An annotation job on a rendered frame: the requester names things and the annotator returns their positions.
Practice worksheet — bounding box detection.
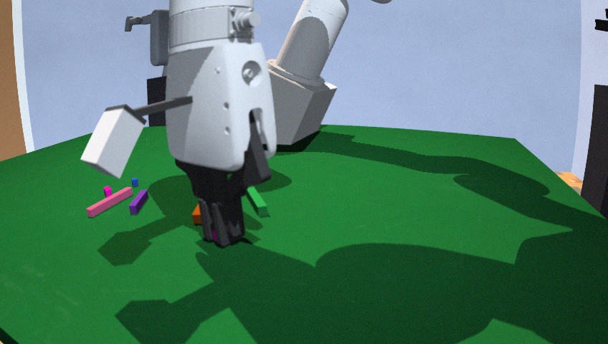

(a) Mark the orange rod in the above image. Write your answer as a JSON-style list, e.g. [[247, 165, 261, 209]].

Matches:
[[192, 204, 201, 224]]

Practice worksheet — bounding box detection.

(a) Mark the green rod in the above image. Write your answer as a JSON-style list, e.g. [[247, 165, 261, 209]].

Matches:
[[246, 186, 268, 216]]

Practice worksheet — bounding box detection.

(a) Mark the purple rod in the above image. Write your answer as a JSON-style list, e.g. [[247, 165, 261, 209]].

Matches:
[[129, 190, 148, 214]]

